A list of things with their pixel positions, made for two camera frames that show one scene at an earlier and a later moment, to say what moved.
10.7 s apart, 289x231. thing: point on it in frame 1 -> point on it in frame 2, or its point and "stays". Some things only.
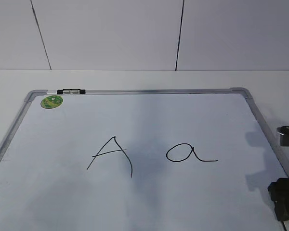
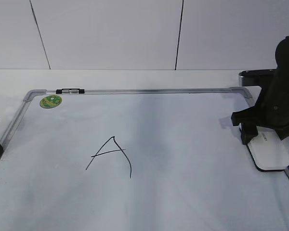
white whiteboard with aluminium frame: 184,160 stays
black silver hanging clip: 71,91 stays
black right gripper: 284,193 -> 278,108
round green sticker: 51,101 stays
